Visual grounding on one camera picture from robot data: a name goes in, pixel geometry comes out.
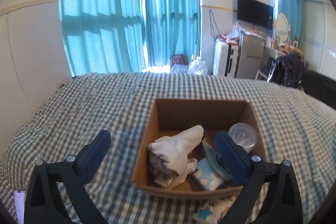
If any clear jar with cables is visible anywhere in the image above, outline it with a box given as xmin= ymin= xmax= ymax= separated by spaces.
xmin=228 ymin=123 xmax=257 ymax=153

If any white plush toy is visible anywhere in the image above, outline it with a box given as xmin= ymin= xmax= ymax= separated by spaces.
xmin=149 ymin=157 xmax=198 ymax=190

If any white towel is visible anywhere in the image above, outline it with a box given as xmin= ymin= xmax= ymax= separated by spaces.
xmin=147 ymin=125 xmax=204 ymax=175

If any blue snack packet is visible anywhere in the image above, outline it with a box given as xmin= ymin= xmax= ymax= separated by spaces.
xmin=193 ymin=196 xmax=236 ymax=224

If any purple paper slip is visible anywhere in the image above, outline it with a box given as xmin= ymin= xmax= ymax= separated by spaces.
xmin=14 ymin=190 xmax=26 ymax=224

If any green checkered bed cover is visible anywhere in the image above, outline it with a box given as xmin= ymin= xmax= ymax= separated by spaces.
xmin=1 ymin=73 xmax=335 ymax=223

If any white blue tissue pack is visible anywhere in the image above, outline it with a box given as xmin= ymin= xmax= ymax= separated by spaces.
xmin=192 ymin=157 xmax=224 ymax=191

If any black bag on chair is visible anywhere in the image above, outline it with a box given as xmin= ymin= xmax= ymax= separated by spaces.
xmin=267 ymin=52 xmax=306 ymax=89

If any brown cardboard box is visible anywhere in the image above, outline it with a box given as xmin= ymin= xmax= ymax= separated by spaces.
xmin=131 ymin=98 xmax=261 ymax=200

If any white suitcase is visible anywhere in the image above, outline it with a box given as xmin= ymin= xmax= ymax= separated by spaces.
xmin=213 ymin=39 xmax=239 ymax=78

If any silver mini fridge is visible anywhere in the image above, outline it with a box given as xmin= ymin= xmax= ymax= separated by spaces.
xmin=236 ymin=34 xmax=264 ymax=80

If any clear plastic bag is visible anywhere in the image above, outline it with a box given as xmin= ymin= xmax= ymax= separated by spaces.
xmin=187 ymin=56 xmax=207 ymax=76

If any red patterned bag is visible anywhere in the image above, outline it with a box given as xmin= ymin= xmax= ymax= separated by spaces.
xmin=170 ymin=54 xmax=189 ymax=73

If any oval vanity mirror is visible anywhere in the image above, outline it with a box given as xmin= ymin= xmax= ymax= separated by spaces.
xmin=274 ymin=12 xmax=290 ymax=43

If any left teal curtain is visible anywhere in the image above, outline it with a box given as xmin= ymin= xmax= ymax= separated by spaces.
xmin=59 ymin=0 xmax=201 ymax=75

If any teal curtain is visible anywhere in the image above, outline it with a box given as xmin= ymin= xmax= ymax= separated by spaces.
xmin=271 ymin=0 xmax=306 ymax=47
xmin=59 ymin=0 xmax=201 ymax=75

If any right teal curtain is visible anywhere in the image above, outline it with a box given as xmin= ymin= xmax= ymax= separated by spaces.
xmin=271 ymin=0 xmax=306 ymax=47

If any black wall television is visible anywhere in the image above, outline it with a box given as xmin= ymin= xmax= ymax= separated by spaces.
xmin=237 ymin=0 xmax=273 ymax=30

